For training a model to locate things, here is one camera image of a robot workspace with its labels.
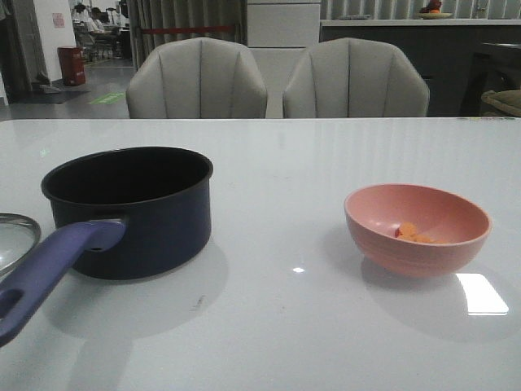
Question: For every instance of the orange ham slice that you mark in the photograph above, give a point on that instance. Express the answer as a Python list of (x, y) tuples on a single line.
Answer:
[(407, 229)]

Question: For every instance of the pink plastic bowl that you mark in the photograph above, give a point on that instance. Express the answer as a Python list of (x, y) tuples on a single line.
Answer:
[(451, 229)]

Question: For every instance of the glass lid with blue knob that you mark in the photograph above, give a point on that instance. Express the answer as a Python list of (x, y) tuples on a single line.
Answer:
[(19, 236)]

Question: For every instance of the dark blue saucepan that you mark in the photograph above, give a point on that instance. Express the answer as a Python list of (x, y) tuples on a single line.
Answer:
[(124, 214)]

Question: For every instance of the grey upholstered chair left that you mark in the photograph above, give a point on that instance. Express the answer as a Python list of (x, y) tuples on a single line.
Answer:
[(198, 78)]

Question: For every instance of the grey upholstered chair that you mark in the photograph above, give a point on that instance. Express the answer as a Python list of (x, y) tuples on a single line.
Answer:
[(198, 78), (354, 78)]

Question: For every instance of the grey upholstered chair right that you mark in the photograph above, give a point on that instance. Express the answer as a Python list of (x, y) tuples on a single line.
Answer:
[(354, 78)]

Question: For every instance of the white drawer cabinet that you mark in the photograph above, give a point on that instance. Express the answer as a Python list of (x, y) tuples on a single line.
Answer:
[(277, 32)]

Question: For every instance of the red barrier belt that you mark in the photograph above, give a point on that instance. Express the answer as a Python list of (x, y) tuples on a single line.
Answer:
[(200, 29)]

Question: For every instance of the red trash bin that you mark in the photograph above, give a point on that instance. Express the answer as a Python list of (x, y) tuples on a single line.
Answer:
[(71, 65)]

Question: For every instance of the seated person in background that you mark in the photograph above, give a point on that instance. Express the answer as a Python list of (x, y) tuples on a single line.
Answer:
[(95, 26)]

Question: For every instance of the dark counter with white top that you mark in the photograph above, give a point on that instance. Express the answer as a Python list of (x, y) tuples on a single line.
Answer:
[(459, 59)]

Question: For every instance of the dark floor mat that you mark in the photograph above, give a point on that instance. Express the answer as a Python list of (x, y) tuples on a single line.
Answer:
[(54, 98)]

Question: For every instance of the fruit plate on counter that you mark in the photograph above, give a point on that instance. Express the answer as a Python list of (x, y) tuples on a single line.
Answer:
[(433, 11)]

